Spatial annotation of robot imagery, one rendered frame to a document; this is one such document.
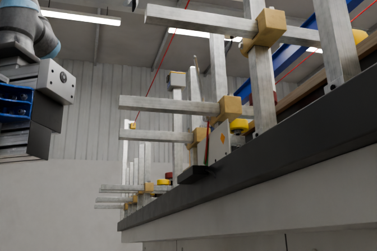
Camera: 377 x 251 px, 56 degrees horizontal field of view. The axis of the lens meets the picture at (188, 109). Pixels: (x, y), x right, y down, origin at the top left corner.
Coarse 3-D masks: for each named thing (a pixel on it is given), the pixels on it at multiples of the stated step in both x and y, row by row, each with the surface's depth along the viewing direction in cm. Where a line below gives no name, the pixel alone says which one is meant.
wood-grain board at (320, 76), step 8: (376, 32) 72; (368, 40) 74; (376, 40) 72; (360, 48) 76; (368, 48) 74; (376, 48) 74; (360, 56) 77; (320, 72) 89; (312, 80) 92; (320, 80) 89; (304, 88) 95; (312, 88) 92; (288, 96) 103; (296, 96) 99; (304, 96) 98; (280, 104) 107; (288, 104) 103; (280, 112) 109
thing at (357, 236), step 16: (368, 64) 76; (320, 96) 91; (288, 112) 105; (176, 240) 215; (192, 240) 185; (208, 240) 162; (224, 240) 144; (240, 240) 130; (256, 240) 118; (272, 240) 108; (288, 240) 100; (304, 240) 93; (320, 240) 87; (336, 240) 81; (352, 240) 77; (368, 240) 72
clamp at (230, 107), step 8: (224, 96) 95; (232, 96) 95; (224, 104) 94; (232, 104) 94; (240, 104) 95; (224, 112) 93; (232, 112) 94; (240, 112) 94; (216, 120) 99; (224, 120) 99; (232, 120) 99
